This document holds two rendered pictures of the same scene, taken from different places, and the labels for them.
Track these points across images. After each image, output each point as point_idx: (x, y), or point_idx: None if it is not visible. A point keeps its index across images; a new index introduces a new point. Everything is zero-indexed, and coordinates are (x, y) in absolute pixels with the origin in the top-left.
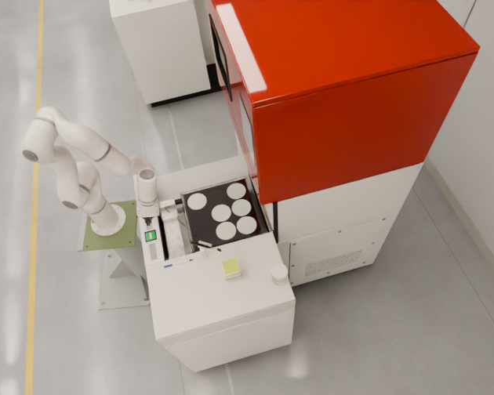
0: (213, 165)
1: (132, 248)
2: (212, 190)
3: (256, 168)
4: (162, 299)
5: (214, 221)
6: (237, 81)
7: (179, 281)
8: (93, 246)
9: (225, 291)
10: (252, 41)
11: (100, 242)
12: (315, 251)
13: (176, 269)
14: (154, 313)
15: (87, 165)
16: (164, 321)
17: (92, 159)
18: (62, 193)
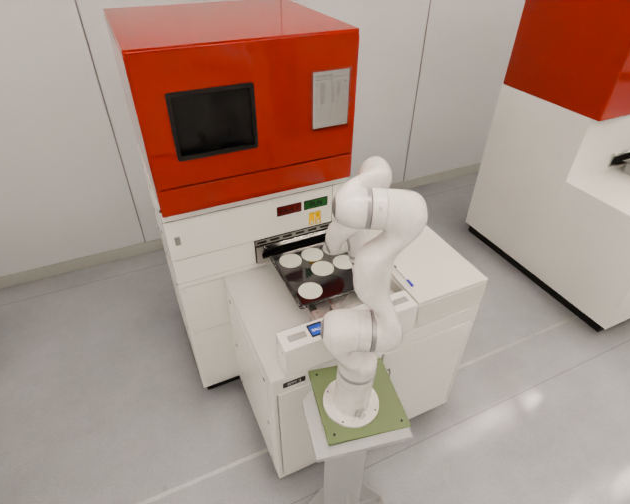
0: (241, 301)
1: None
2: (291, 280)
3: (352, 119)
4: (447, 281)
5: (334, 271)
6: (306, 62)
7: (422, 272)
8: (398, 411)
9: (416, 241)
10: (279, 30)
11: (389, 402)
12: None
13: (410, 277)
14: (464, 284)
15: (334, 310)
16: (468, 275)
17: None
18: (396, 316)
